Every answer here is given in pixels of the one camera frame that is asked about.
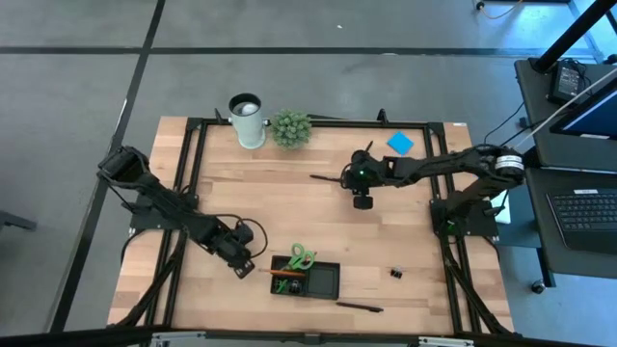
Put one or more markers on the blue sticky note pad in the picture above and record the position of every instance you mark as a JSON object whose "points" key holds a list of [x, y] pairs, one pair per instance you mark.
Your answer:
{"points": [[400, 143]]}

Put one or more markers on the white box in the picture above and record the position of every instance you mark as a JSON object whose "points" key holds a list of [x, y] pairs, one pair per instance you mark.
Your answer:
{"points": [[503, 214]]}

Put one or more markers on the silver bracket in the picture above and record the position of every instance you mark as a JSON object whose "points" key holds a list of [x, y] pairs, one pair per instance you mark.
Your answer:
{"points": [[446, 342], [178, 337]]}

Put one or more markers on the green artificial plant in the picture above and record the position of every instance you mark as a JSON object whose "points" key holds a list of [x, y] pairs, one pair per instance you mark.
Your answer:
{"points": [[290, 127]]}

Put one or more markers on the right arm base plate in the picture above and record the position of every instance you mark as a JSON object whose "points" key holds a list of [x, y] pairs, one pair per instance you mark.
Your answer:
{"points": [[484, 231]]}

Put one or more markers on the black mesh desk organizer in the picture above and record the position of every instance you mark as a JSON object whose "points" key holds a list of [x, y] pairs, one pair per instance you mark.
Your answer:
{"points": [[323, 282]]}

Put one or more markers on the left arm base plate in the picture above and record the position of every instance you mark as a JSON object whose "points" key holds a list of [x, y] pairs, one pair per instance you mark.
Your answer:
{"points": [[137, 224]]}

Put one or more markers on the black caster wheel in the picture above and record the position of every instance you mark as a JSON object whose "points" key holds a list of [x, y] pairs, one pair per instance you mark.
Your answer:
{"points": [[538, 287]]}

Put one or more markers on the grey furniture leg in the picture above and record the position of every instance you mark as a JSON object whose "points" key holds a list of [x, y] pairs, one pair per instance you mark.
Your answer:
{"points": [[14, 221]]}

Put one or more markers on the black front crossbeam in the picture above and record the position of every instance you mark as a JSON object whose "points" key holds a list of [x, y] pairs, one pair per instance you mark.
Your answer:
{"points": [[96, 337]]}

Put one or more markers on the black diagonal pole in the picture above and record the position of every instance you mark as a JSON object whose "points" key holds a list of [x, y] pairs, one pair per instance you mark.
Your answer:
{"points": [[573, 34]]}

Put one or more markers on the black power adapter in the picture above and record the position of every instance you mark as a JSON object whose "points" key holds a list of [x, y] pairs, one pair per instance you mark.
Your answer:
{"points": [[566, 82]]}

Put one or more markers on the black keyboard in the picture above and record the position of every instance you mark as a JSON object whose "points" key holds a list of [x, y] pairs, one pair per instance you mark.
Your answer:
{"points": [[585, 212]]}

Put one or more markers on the black desk with keyboard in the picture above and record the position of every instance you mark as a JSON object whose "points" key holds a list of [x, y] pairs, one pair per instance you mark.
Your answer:
{"points": [[537, 217]]}

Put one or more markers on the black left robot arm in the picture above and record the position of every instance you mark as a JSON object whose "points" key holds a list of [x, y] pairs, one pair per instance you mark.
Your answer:
{"points": [[164, 200]]}

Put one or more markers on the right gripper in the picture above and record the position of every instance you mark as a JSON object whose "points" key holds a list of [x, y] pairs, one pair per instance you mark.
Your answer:
{"points": [[371, 173]]}

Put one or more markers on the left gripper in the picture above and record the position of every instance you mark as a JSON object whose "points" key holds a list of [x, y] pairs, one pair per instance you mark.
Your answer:
{"points": [[224, 243]]}

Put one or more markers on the black computer monitor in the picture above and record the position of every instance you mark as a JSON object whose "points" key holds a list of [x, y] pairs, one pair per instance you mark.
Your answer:
{"points": [[593, 118]]}

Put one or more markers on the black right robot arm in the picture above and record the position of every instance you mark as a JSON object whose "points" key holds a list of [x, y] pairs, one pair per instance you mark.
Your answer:
{"points": [[434, 164]]}

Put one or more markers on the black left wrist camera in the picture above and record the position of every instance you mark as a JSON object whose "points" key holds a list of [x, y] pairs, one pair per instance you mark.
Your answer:
{"points": [[244, 233]]}

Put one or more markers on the black aluminium table frame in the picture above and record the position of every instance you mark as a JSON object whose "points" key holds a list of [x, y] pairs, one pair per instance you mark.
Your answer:
{"points": [[400, 125]]}

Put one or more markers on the black desk with monitor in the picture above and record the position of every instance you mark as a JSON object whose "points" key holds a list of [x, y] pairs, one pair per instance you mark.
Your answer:
{"points": [[535, 120]]}

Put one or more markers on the white cylindrical cup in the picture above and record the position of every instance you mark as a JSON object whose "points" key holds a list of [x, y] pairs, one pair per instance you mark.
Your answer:
{"points": [[248, 130]]}

